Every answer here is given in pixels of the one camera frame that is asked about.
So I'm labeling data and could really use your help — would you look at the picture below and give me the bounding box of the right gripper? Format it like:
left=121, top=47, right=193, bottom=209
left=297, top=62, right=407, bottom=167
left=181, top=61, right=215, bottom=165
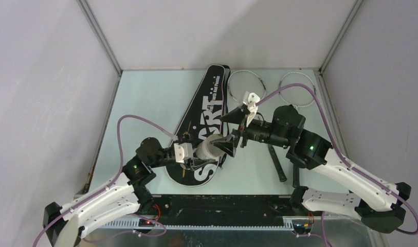
left=209, top=107, right=289, bottom=158

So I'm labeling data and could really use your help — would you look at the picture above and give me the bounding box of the white shuttlecock tube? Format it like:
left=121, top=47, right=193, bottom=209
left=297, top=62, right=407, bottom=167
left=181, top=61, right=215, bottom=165
left=195, top=134, right=226, bottom=160

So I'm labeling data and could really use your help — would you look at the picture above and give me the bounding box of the white racket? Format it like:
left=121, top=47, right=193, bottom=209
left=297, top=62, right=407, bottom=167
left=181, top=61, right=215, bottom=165
left=227, top=69, right=287, bottom=182
left=279, top=72, right=317, bottom=188

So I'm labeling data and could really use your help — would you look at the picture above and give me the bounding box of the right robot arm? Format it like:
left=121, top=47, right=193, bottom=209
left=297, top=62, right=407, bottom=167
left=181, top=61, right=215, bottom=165
left=210, top=105, right=411, bottom=234

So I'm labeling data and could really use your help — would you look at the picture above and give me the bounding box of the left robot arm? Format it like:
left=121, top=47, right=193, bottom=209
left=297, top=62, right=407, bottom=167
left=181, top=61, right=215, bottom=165
left=43, top=134, right=223, bottom=246

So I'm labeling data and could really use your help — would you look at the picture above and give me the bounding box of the black racket bag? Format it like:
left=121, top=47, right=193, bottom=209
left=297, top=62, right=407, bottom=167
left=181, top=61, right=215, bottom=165
left=166, top=64, right=230, bottom=187

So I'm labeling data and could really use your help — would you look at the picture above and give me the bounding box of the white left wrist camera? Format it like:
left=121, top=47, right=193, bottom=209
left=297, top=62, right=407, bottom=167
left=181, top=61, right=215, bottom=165
left=173, top=143, right=193, bottom=164

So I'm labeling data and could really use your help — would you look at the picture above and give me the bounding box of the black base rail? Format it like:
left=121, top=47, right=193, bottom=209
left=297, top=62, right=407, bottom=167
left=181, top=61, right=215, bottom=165
left=140, top=195, right=309, bottom=227

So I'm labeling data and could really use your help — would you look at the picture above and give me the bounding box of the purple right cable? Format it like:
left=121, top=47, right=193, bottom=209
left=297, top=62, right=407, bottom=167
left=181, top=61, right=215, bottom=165
left=256, top=83, right=418, bottom=247

